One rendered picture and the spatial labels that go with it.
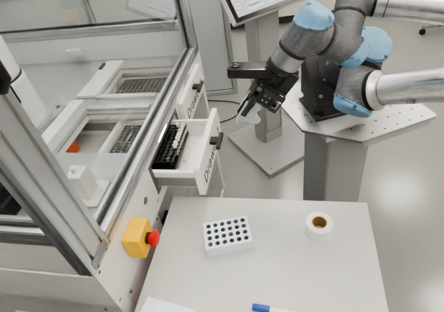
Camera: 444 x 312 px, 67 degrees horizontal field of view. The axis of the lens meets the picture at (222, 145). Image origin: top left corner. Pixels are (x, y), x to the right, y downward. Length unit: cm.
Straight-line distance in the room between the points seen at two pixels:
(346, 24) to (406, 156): 161
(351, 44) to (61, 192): 67
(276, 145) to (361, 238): 140
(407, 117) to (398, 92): 38
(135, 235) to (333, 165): 89
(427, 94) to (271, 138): 147
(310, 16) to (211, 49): 202
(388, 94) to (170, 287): 76
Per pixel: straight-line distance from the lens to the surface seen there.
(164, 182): 101
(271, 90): 86
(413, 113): 139
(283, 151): 224
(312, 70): 127
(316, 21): 77
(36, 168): 61
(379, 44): 112
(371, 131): 128
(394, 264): 186
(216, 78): 286
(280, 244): 94
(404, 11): 90
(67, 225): 69
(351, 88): 106
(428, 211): 210
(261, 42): 191
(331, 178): 150
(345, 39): 82
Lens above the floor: 156
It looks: 41 degrees down
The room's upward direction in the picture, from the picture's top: 11 degrees counter-clockwise
